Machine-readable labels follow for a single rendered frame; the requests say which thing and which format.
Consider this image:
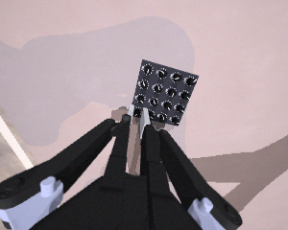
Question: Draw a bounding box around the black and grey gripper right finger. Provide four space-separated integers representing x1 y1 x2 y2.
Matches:
140 107 243 230

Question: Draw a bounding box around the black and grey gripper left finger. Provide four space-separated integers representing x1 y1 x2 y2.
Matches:
0 104 134 230

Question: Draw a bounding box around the dark grey knob box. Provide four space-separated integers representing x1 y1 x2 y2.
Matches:
132 59 199 127

